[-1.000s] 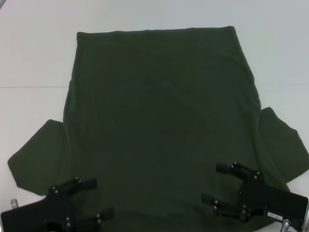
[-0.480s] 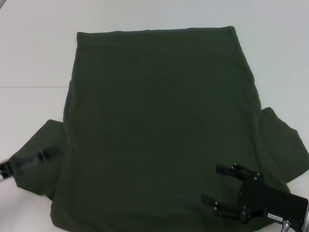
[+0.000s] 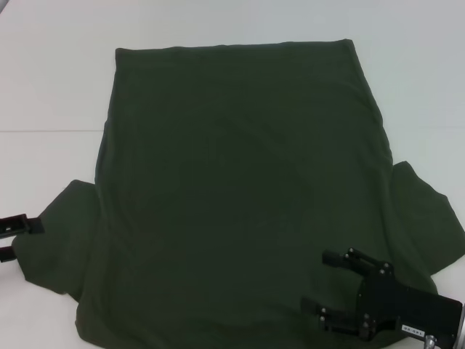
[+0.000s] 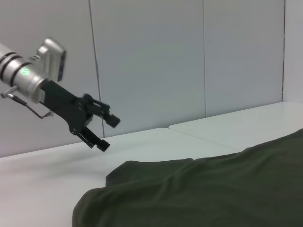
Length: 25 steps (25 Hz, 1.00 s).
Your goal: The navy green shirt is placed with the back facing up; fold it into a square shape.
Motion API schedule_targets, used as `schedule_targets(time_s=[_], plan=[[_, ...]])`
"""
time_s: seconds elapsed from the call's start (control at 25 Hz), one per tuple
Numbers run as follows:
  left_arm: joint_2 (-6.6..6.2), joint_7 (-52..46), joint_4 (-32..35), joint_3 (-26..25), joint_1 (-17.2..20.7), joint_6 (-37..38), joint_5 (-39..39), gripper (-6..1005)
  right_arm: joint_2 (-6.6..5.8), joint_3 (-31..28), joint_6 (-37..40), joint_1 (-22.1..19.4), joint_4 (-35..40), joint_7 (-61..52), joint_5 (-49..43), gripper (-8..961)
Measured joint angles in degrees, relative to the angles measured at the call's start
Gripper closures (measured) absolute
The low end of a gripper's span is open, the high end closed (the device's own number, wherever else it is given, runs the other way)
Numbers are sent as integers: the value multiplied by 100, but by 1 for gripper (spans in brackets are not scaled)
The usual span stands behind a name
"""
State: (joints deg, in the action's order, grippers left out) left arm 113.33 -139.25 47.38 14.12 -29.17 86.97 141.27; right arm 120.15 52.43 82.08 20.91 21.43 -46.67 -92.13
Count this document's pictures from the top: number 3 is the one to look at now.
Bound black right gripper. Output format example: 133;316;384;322
301;246;464;345

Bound dark green shirt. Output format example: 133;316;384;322
11;38;465;349

